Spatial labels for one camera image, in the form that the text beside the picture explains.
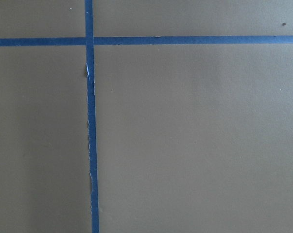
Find brown paper table cover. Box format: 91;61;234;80
0;0;293;233

